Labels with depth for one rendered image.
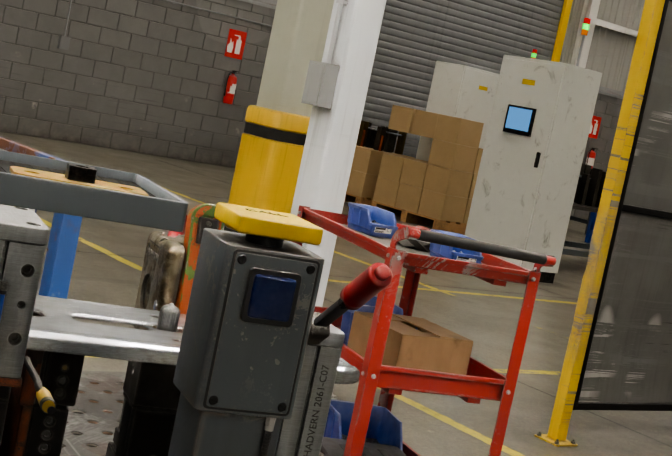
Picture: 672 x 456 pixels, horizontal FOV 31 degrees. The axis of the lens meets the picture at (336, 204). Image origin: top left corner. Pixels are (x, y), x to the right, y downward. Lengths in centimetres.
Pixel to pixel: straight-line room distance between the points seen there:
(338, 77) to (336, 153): 31
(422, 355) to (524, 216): 798
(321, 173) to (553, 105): 632
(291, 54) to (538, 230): 387
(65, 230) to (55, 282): 14
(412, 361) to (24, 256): 244
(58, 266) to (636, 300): 314
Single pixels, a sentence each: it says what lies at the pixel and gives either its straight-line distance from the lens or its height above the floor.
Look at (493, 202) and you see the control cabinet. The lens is 1153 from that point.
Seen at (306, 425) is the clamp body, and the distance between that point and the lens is 102.
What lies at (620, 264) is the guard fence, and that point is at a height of 80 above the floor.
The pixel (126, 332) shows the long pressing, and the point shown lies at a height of 100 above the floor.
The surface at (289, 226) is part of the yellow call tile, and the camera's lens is 81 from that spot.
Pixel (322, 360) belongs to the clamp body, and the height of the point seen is 103.
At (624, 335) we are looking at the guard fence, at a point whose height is 48.
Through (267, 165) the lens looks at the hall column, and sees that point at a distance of 818.
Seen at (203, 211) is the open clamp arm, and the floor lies 110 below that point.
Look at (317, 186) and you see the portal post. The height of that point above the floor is 89.
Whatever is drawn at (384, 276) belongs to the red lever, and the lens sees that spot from 89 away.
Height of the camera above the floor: 124
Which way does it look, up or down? 5 degrees down
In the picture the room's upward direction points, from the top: 12 degrees clockwise
